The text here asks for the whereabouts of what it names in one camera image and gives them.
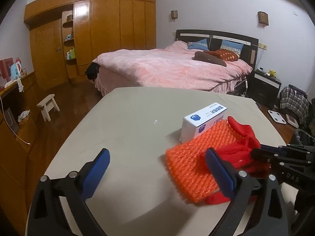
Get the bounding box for brown cushion on bed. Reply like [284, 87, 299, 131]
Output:
[192, 51, 226, 67]

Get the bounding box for black garment at bed foot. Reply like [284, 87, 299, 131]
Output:
[85, 62, 100, 82]

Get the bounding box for white pink floor scale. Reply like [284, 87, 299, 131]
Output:
[286, 114, 299, 128]

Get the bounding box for wooden side desk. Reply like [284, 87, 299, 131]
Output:
[1, 73, 41, 234]

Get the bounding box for wall lamp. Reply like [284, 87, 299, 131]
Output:
[170, 10, 178, 20]
[257, 11, 269, 26]

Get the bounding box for left blue pillow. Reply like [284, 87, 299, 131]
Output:
[187, 38, 209, 51]

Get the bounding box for black bed headboard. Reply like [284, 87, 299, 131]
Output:
[175, 29, 258, 69]

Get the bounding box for right wall lamp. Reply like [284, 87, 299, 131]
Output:
[257, 11, 269, 26]

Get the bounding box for yellow plush toy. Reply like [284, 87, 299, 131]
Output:
[267, 70, 276, 78]

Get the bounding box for white small stool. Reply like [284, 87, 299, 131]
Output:
[37, 94, 60, 122]

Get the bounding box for white blue medicine box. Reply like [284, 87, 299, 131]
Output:
[179, 102, 227, 143]

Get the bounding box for red cloth bag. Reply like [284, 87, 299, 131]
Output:
[195, 116, 268, 205]

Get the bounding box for left wall lamp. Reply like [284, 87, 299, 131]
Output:
[170, 10, 178, 20]

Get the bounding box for white bathroom scale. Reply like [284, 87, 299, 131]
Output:
[268, 110, 287, 125]

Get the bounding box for right blue patterned pillow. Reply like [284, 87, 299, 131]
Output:
[220, 40, 244, 55]

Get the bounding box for wooden wardrobe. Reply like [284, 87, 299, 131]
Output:
[24, 0, 157, 90]

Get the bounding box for bed with pink cover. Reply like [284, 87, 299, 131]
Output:
[93, 41, 253, 95]

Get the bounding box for black nightstand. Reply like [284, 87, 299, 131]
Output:
[247, 70, 281, 107]

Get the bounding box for beige table cover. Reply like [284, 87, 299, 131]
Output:
[24, 86, 298, 236]

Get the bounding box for black lined trash bin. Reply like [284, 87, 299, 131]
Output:
[290, 128, 315, 147]

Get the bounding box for red dotted pillow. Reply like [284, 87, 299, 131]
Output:
[205, 49, 239, 62]

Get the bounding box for plaid cloth covered chair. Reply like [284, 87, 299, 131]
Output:
[280, 85, 310, 124]

